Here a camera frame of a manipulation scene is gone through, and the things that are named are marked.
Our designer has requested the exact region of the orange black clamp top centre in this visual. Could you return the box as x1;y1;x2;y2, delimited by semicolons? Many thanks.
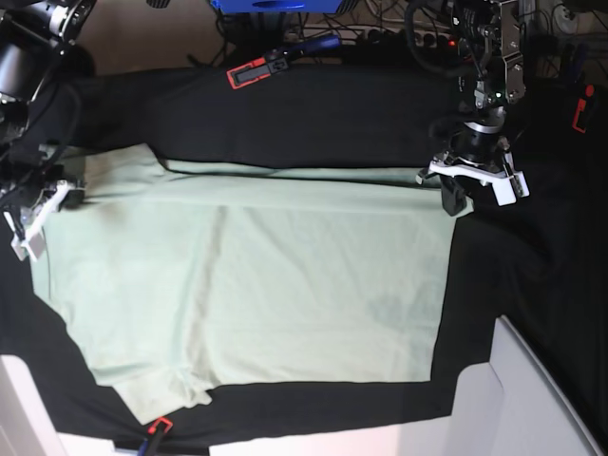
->
226;33;341;90

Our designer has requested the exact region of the white power strip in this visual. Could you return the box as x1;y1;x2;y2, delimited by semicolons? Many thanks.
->
294;24;458;48

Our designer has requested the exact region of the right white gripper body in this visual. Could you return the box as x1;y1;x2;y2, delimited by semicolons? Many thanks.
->
3;180;85;261

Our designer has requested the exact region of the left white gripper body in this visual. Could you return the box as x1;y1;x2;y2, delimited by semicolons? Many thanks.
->
415;150;529;206

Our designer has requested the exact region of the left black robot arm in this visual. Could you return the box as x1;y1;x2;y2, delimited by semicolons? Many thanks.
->
404;1;529;217

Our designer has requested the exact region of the orange black clamp top right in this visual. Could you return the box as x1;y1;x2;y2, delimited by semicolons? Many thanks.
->
560;43;598;136

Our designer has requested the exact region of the light green T-shirt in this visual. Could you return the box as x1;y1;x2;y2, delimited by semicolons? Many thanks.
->
31;145;456;423

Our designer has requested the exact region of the black table cloth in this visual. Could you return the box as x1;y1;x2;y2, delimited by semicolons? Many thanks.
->
22;66;607;455

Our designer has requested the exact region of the white foam board left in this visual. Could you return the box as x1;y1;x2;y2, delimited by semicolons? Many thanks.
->
1;355;117;456

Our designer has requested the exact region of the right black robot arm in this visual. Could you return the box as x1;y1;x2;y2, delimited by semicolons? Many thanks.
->
1;1;96;262

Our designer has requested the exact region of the blue plastic box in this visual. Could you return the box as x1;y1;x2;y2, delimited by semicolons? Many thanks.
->
211;0;342;13

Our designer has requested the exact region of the orange black clamp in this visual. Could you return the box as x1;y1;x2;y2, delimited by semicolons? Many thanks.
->
226;33;341;90
560;43;598;136

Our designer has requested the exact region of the orange blue clamp bottom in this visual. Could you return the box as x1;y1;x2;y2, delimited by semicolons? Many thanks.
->
137;417;174;456

